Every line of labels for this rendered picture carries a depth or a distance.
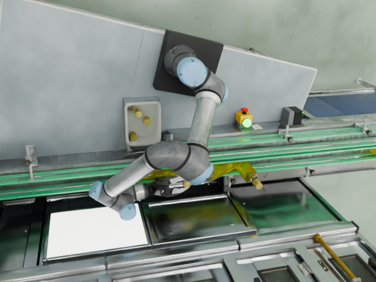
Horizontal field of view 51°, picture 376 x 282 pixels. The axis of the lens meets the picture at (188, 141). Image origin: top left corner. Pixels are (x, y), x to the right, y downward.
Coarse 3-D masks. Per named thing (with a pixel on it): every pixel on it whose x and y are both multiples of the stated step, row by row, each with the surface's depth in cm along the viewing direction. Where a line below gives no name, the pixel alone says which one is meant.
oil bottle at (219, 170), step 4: (216, 164) 198; (220, 164) 198; (224, 164) 199; (228, 164) 200; (232, 164) 203; (216, 168) 194; (220, 168) 196; (224, 168) 199; (228, 168) 202; (232, 168) 204; (212, 172) 192; (216, 172) 194; (220, 172) 197; (224, 172) 200; (212, 176) 192; (216, 176) 195; (208, 180) 193; (212, 180) 194
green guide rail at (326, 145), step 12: (300, 144) 215; (312, 144) 215; (324, 144) 216; (336, 144) 217; (348, 144) 216; (360, 144) 217; (372, 144) 218; (216, 156) 200; (228, 156) 200; (240, 156) 200; (252, 156) 202
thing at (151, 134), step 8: (128, 104) 187; (136, 104) 188; (144, 104) 189; (152, 104) 198; (128, 112) 196; (144, 112) 199; (152, 112) 200; (160, 112) 193; (128, 120) 198; (136, 120) 199; (152, 120) 201; (160, 120) 195; (128, 128) 200; (136, 128) 201; (144, 128) 202; (152, 128) 203; (160, 128) 196; (128, 136) 194; (144, 136) 203; (152, 136) 204; (160, 136) 198; (128, 144) 196; (136, 144) 197; (144, 144) 198
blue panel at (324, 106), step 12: (324, 96) 272; (336, 96) 272; (348, 96) 273; (360, 96) 274; (372, 96) 274; (312, 108) 249; (324, 108) 249; (336, 108) 250; (348, 108) 250; (360, 108) 251; (372, 108) 251
